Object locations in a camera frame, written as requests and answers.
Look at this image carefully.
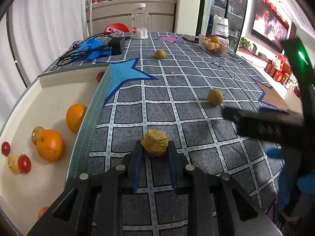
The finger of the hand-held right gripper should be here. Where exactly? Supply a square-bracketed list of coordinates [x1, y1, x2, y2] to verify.
[222, 106, 306, 129]
[236, 121, 306, 148]

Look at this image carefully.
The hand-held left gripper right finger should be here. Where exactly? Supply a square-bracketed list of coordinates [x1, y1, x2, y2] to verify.
[168, 141, 283, 236]

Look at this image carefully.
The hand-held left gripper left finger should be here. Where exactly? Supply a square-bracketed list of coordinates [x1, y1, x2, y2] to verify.
[27, 141, 145, 236]

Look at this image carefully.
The yellow husked physalis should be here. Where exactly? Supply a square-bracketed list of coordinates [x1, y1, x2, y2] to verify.
[7, 154, 21, 175]
[141, 129, 170, 158]

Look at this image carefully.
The smooth orange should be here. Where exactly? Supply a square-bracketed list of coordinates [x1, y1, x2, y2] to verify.
[37, 206, 51, 219]
[65, 103, 88, 134]

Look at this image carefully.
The orange with green calyx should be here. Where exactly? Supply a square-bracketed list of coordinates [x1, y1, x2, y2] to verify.
[36, 129, 65, 163]

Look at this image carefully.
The white shallow box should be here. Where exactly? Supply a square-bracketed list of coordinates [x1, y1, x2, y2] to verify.
[0, 63, 113, 236]

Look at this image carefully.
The person's right hand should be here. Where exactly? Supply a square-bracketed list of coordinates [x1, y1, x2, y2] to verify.
[267, 148, 315, 208]

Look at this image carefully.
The stack of red gift boxes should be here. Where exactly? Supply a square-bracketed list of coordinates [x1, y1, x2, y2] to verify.
[264, 53, 294, 84]

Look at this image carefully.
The red and white console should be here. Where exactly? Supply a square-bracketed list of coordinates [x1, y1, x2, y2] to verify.
[236, 48, 269, 66]

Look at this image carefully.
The green potted plant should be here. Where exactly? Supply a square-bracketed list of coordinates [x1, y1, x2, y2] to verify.
[239, 37, 252, 51]

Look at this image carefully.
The grey checked star tablecloth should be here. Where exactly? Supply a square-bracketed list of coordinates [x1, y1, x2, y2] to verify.
[40, 31, 306, 236]

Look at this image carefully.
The clear glass bowl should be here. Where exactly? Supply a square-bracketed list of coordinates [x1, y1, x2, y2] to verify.
[198, 34, 232, 56]

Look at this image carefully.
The heap of mandarins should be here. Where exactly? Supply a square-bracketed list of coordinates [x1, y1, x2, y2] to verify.
[202, 42, 228, 54]

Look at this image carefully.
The white shopping bag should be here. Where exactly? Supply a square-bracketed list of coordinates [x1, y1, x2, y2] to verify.
[211, 14, 230, 38]

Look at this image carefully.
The glass display cabinet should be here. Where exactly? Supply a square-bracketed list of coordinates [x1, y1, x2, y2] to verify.
[204, 0, 249, 53]

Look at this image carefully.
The crumpled blue glove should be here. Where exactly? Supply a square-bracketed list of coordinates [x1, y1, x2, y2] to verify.
[74, 39, 112, 61]

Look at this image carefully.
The red plastic stool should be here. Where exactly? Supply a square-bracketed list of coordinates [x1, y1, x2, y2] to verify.
[104, 23, 130, 35]

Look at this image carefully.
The clear plastic bottle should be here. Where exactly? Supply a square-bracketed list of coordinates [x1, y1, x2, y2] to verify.
[131, 3, 150, 40]

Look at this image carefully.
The beige sideboard counter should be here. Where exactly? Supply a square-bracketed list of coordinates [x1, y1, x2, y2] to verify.
[85, 0, 177, 36]

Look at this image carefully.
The white pole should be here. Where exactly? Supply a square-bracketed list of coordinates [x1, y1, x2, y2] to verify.
[88, 0, 94, 36]

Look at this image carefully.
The white curtain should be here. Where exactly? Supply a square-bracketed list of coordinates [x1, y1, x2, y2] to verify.
[0, 0, 90, 128]

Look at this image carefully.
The red wall banner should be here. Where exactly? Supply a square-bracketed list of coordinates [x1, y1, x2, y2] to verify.
[288, 20, 297, 40]

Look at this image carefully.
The wall television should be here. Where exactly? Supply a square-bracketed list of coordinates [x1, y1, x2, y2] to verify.
[250, 0, 290, 50]

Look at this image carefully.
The red wall garland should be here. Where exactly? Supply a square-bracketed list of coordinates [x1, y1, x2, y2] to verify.
[255, 0, 289, 28]

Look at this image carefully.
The black power adapter with cable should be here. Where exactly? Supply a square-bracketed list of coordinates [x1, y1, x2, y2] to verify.
[56, 33, 130, 67]

